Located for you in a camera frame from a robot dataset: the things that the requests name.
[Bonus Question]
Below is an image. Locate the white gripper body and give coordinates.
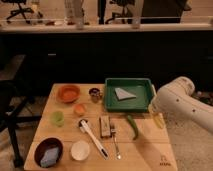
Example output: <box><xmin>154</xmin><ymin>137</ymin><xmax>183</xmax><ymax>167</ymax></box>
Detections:
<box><xmin>148</xmin><ymin>105</ymin><xmax>165</xmax><ymax>129</ymax></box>

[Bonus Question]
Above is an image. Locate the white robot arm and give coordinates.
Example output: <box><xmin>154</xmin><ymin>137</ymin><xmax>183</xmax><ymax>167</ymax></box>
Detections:
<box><xmin>150</xmin><ymin>76</ymin><xmax>213</xmax><ymax>134</ymax></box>

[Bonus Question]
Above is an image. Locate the green plastic tray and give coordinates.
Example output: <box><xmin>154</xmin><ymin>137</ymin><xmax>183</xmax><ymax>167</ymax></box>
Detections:
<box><xmin>104</xmin><ymin>78</ymin><xmax>154</xmax><ymax>112</ymax></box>

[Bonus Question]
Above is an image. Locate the green chili pepper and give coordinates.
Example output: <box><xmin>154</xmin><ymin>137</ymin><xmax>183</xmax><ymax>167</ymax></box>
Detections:
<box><xmin>126</xmin><ymin>115</ymin><xmax>139</xmax><ymax>140</ymax></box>

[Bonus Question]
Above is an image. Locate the grey folded cloth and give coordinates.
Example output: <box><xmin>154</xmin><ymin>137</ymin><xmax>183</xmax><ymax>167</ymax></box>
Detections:
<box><xmin>115</xmin><ymin>88</ymin><xmax>136</xmax><ymax>100</ymax></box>

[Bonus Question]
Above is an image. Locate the metal fork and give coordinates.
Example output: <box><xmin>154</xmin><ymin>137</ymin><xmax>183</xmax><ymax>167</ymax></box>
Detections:
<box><xmin>110</xmin><ymin>124</ymin><xmax>121</xmax><ymax>160</ymax></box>

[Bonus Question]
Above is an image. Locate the brown rectangular block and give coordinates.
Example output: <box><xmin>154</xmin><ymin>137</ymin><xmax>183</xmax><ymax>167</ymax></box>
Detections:
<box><xmin>99</xmin><ymin>115</ymin><xmax>111</xmax><ymax>138</ymax></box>

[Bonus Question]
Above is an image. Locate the small orange cup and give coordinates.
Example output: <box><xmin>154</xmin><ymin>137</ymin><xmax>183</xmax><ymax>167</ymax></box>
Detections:
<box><xmin>73</xmin><ymin>103</ymin><xmax>86</xmax><ymax>116</ymax></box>

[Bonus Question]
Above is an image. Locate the orange bowl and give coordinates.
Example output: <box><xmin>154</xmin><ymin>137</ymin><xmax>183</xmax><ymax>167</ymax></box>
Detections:
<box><xmin>57</xmin><ymin>85</ymin><xmax>80</xmax><ymax>103</ymax></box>

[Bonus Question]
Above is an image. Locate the green plastic cup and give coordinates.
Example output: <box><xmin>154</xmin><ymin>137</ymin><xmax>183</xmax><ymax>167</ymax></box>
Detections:
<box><xmin>50</xmin><ymin>111</ymin><xmax>64</xmax><ymax>127</ymax></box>

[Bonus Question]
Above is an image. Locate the blue grey sponge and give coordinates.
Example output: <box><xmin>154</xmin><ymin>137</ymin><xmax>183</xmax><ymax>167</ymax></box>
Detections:
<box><xmin>40</xmin><ymin>147</ymin><xmax>59</xmax><ymax>167</ymax></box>

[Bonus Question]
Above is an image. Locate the dark maroon bowl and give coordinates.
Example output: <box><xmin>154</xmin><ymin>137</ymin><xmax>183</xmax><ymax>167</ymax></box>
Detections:
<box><xmin>34</xmin><ymin>138</ymin><xmax>63</xmax><ymax>168</ymax></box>

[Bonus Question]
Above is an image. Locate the dark long cabinet counter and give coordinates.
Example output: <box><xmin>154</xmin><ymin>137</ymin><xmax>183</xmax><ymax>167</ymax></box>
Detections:
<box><xmin>0</xmin><ymin>26</ymin><xmax>213</xmax><ymax>95</ymax></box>

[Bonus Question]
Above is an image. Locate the black chair at left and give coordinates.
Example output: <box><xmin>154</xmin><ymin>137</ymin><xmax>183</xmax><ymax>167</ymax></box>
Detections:
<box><xmin>0</xmin><ymin>54</ymin><xmax>43</xmax><ymax>169</ymax></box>

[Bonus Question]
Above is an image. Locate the black office chair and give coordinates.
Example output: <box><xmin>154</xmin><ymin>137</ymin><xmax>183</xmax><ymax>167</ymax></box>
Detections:
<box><xmin>1</xmin><ymin>0</ymin><xmax>43</xmax><ymax>24</ymax></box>

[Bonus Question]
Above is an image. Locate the white handled spatula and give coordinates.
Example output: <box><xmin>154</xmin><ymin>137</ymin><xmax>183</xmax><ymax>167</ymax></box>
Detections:
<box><xmin>79</xmin><ymin>119</ymin><xmax>108</xmax><ymax>159</ymax></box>

